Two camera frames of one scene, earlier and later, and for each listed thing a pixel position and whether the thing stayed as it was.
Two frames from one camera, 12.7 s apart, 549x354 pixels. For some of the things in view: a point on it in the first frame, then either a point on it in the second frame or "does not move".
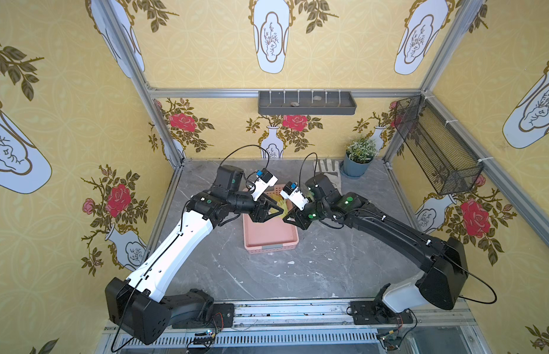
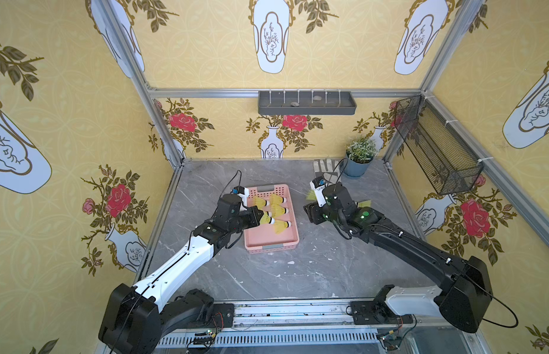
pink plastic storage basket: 275,234 does not move
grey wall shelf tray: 306,103 does not move
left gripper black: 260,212 to 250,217
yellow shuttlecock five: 282,203 to 280,226
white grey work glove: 330,167 does not move
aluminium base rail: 317,327 does not move
